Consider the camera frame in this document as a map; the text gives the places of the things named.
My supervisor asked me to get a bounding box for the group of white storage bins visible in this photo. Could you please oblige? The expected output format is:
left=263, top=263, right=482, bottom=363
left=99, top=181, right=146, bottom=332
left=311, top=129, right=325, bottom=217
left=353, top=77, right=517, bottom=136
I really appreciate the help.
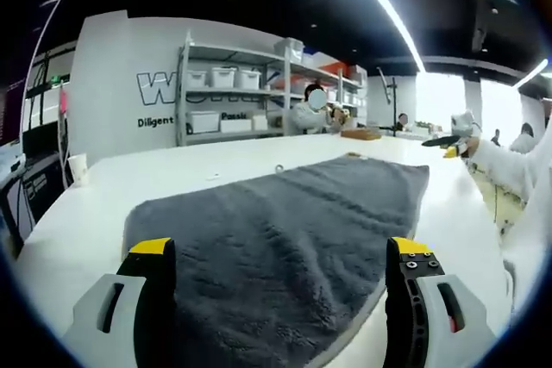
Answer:
left=185, top=38, right=367, bottom=134

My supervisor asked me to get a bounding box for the white cord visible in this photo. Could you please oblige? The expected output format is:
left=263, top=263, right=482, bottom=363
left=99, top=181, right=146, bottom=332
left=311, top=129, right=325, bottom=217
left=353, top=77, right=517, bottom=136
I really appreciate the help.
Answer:
left=59, top=113, right=72, bottom=188

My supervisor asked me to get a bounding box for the grey towel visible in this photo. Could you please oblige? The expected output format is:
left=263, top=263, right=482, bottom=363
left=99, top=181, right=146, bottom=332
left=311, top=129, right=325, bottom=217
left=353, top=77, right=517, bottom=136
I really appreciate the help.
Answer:
left=122, top=154, right=431, bottom=368

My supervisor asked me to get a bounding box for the black stand pole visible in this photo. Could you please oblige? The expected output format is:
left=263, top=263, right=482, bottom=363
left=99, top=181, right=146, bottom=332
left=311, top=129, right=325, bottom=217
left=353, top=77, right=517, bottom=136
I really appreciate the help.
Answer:
left=375, top=66, right=400, bottom=139

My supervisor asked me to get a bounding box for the white paper cup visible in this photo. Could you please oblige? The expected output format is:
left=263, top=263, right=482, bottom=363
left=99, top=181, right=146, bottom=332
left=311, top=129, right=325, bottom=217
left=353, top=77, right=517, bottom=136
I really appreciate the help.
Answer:
left=67, top=153, right=91, bottom=188

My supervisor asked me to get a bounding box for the black equipment cart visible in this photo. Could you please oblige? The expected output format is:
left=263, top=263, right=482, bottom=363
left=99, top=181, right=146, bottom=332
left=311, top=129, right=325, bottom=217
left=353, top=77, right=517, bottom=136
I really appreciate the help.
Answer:
left=0, top=122, right=68, bottom=248

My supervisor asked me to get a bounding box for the ceiling light strip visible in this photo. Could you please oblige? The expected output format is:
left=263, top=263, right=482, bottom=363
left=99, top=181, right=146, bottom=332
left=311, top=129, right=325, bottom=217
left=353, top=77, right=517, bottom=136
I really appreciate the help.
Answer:
left=334, top=0, right=428, bottom=72
left=515, top=57, right=551, bottom=89

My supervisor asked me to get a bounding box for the grey metal shelf unit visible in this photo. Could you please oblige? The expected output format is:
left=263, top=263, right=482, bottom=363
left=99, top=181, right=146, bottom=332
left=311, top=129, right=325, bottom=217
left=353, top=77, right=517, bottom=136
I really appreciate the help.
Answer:
left=176, top=29, right=370, bottom=147

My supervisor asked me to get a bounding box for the thin yellow cable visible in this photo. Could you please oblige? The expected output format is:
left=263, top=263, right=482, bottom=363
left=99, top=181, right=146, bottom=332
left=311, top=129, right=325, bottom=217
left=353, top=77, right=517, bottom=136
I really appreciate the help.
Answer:
left=491, top=182, right=501, bottom=225

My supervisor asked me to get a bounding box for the wooden tray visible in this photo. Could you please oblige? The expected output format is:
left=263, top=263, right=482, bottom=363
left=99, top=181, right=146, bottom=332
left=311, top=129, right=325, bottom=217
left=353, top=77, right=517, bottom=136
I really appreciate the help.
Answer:
left=340, top=128, right=383, bottom=141

